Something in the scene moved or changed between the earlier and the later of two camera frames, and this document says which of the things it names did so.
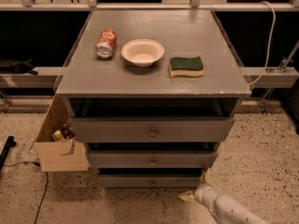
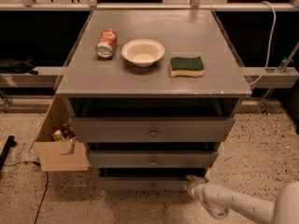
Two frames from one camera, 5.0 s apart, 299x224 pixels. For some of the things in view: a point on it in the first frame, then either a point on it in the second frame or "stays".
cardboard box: x=59 y=156 stays
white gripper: x=202 y=192 → x=198 y=189
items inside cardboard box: x=65 y=133 stays
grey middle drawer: x=152 y=159 stays
